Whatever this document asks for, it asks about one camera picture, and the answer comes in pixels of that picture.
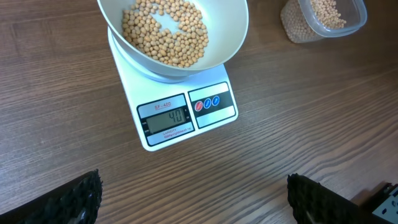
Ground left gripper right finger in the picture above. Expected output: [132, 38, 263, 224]
[287, 174, 373, 224]

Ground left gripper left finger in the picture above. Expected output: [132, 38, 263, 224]
[1, 169, 103, 224]

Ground white digital kitchen scale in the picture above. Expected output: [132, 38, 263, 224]
[108, 32, 238, 151]

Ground white bowl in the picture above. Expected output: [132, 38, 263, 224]
[97, 0, 249, 77]

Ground soybeans in white bowl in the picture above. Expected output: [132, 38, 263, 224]
[122, 0, 209, 68]

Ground pile of soybeans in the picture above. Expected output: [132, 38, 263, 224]
[280, 0, 346, 44]

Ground clear plastic container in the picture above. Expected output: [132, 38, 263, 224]
[280, 0, 368, 44]

